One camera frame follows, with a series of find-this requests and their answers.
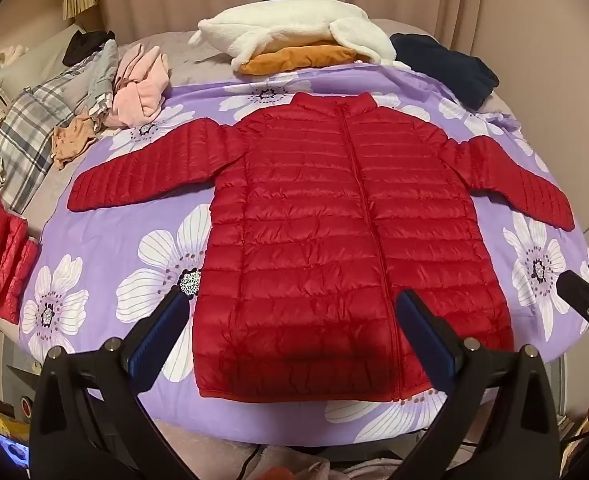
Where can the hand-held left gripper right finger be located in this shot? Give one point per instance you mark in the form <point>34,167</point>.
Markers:
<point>424,340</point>

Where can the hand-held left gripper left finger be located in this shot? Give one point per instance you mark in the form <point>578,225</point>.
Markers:
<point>159,330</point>

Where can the purple floral blanket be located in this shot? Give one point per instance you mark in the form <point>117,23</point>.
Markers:
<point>99,230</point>

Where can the grey appliance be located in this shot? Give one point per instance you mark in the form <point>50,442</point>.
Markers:
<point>22,375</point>

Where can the yellow box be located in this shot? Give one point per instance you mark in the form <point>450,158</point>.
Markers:
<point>12,425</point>

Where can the small lit screen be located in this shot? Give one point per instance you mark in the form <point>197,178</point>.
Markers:
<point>14,450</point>

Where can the tan garment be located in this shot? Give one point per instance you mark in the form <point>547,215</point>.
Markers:
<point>74,140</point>

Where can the pink garment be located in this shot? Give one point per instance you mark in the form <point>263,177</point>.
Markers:
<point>134,95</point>

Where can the plaid cloth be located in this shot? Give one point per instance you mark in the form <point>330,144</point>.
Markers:
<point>29,130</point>

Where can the navy garment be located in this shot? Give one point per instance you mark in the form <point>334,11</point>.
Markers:
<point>444,65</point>

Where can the grey garment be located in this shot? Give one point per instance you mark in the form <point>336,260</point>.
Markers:
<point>102,70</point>

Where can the beige pillow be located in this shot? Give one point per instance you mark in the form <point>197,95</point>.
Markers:
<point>39,65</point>

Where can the black garment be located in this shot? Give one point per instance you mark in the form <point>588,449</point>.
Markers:
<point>84,45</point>

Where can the orange garment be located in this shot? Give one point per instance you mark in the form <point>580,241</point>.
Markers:
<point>294,57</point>

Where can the white fleece garment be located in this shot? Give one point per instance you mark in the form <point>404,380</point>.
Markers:
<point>284,25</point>

